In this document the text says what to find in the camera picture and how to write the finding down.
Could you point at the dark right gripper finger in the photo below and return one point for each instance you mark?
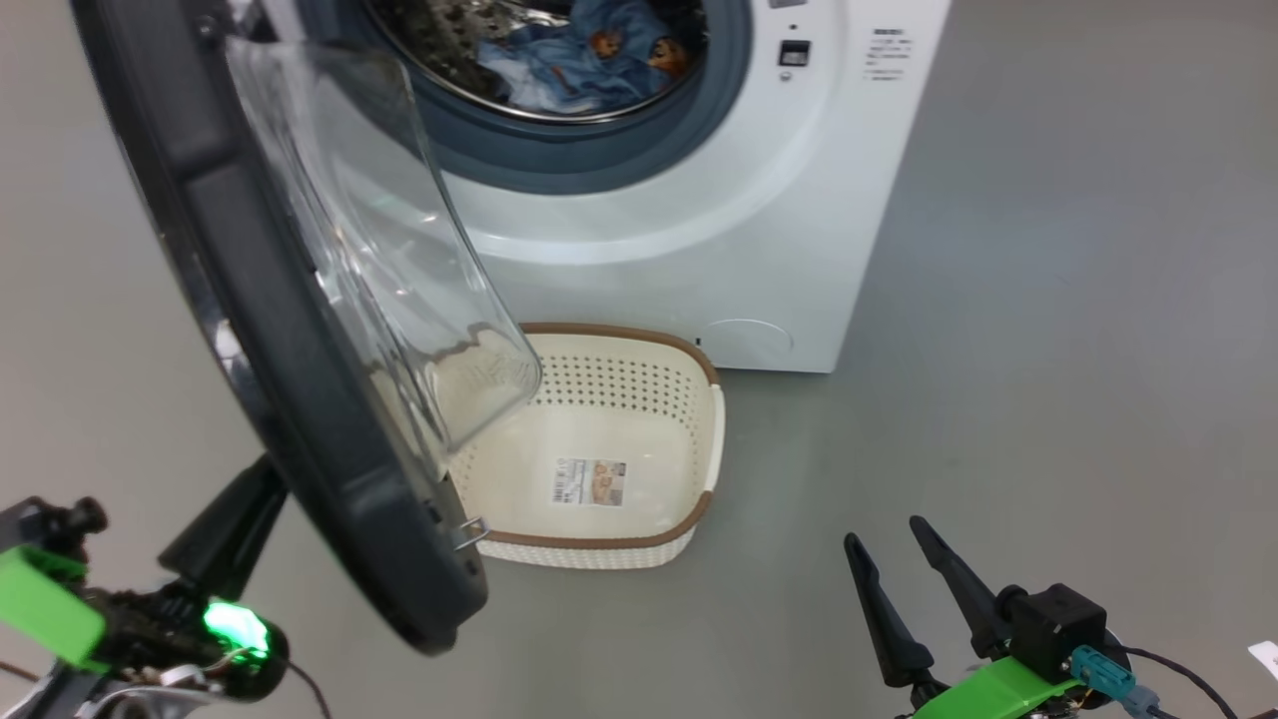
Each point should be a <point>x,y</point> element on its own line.
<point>968,599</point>
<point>894,639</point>

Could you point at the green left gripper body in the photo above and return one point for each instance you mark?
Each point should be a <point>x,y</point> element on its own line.
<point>50,609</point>

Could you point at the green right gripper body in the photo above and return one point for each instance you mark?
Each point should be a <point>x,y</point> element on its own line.
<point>998,689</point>

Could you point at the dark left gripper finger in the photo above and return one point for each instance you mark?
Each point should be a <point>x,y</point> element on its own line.
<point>225,529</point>

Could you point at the washing machine glass door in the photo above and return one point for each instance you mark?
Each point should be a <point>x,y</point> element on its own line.
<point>280,359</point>

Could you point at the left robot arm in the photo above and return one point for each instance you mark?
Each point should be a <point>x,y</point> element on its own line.
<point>130,701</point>

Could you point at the white front-load washing machine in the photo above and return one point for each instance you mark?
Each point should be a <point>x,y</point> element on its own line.
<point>649,290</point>

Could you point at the stainless steel washing machine drum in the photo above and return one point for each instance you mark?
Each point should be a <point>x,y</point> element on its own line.
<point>429,50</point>

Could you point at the white paper card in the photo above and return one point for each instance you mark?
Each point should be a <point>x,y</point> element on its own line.
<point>1266,659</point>

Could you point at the cream perforated basket brown rim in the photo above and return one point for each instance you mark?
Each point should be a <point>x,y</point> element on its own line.
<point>639,429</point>

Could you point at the round white drain filter cover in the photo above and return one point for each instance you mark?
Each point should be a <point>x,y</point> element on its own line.
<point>749,342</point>

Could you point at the basket product label sticker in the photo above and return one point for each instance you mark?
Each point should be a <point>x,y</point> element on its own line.
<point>589,481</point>

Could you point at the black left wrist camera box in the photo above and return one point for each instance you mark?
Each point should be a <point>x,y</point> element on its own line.
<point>60,519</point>

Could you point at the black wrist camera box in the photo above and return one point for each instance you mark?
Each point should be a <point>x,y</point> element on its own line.
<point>60,519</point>
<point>1058,619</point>

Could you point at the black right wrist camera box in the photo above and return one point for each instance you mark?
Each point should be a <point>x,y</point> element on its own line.
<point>1058,619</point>

